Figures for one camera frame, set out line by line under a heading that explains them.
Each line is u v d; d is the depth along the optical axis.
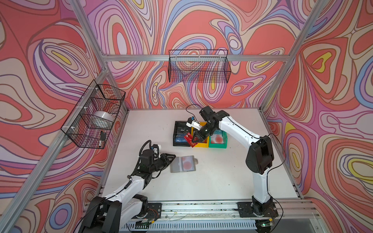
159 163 0.75
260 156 0.51
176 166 0.88
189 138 0.84
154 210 0.73
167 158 0.78
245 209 0.73
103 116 0.73
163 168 0.76
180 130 1.05
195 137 0.76
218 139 0.99
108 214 0.41
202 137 0.76
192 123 0.79
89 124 0.74
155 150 0.78
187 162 0.90
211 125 0.68
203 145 0.96
